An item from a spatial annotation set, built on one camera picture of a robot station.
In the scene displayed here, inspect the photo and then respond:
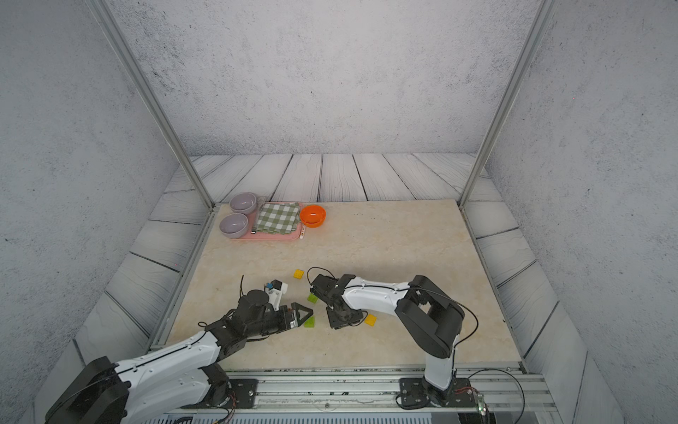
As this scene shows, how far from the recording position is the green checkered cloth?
1133 millimetres

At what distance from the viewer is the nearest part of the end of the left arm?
25.5 inches

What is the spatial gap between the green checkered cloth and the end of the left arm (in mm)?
445
